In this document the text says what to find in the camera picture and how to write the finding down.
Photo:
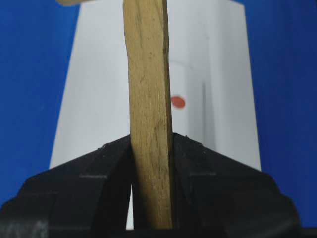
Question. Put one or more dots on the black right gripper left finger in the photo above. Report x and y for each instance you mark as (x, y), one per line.
(87, 197)

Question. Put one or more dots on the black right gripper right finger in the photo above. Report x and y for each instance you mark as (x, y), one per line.
(218, 197)

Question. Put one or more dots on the upper orange dot mark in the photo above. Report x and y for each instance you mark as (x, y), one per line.
(178, 102)

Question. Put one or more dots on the white paper sheet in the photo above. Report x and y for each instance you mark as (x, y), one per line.
(209, 67)

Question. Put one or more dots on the wooden mallet hammer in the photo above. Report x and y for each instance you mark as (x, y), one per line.
(147, 44)

